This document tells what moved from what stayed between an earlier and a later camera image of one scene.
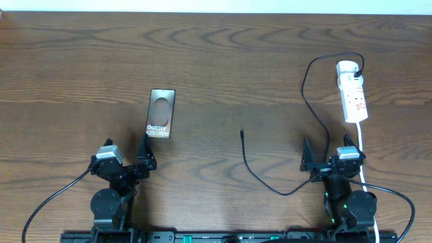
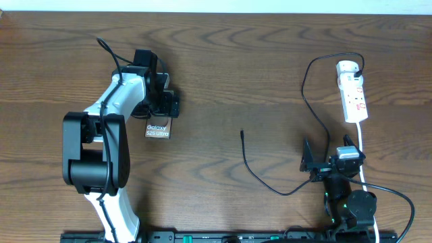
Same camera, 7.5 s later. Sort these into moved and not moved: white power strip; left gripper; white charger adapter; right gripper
Moved: left gripper
Not moved: white charger adapter; right gripper; white power strip
